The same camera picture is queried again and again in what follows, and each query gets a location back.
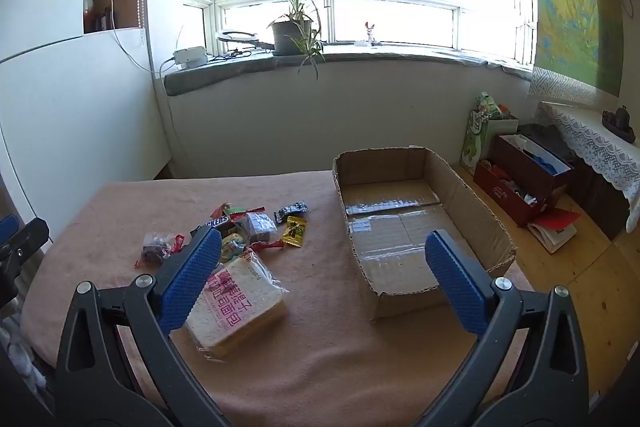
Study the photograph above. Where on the wooden cabinet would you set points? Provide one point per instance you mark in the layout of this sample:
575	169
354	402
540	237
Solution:
600	197

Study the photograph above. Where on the red-edged brown cake packet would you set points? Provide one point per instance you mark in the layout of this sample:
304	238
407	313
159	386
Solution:
156	248

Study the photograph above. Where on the green snack bag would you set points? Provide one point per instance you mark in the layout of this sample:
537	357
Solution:
487	104

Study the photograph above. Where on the white electronic device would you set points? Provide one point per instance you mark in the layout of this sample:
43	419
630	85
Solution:
190	56

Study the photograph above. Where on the dark tea set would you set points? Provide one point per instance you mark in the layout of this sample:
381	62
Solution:
620	122

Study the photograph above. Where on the small animal figurine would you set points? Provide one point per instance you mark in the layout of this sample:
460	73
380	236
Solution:
370	33

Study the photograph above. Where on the yellow-lidded jelly cup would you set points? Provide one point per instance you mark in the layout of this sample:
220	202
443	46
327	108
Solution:
233	246

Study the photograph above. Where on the white fuzzy cloth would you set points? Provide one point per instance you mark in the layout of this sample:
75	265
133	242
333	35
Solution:
17	357

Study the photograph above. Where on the potted spider plant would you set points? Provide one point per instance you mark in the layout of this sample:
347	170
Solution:
292	34

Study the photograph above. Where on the tall dark red box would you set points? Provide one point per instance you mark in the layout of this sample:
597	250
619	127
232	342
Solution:
525	169

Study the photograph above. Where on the large chocolate bar brown wrapper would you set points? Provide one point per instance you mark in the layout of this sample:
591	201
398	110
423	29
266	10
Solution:
216	223

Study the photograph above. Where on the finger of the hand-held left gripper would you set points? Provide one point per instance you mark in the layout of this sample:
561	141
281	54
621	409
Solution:
27	239

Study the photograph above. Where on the yellow candy packet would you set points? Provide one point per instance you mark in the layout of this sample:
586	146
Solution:
294	233

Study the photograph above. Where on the sliced bread packet pink print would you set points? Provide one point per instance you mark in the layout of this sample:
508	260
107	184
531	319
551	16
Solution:
240	312

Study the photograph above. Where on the green snack packet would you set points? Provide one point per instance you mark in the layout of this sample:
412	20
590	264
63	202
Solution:
241	210

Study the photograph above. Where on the white cabinet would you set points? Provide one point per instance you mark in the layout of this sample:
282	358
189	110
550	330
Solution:
75	117

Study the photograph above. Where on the dark cake clear packet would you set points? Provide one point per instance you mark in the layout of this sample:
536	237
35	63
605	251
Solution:
260	225

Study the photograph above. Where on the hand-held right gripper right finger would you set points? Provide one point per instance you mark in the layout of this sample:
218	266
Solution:
455	282

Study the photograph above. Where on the cardboard box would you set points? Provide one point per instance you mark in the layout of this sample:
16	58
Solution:
395	227

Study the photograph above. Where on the book with red cover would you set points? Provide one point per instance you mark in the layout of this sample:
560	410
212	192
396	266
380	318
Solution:
557	222

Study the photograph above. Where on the green carton with snacks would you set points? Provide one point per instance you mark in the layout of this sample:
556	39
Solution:
472	147

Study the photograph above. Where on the grey windowsill mat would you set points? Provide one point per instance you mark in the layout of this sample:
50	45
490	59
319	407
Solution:
350	59

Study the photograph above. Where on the lace covered cabinet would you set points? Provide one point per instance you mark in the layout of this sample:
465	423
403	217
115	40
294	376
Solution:
595	142

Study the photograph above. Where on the low red box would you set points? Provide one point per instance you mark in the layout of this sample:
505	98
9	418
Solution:
500	194

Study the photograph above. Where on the red snack wrapper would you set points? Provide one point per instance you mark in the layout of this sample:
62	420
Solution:
217	210

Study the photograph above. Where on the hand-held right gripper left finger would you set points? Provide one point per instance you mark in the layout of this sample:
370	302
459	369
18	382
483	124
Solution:
192	279

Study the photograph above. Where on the black candy packet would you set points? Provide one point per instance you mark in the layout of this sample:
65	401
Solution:
291	210

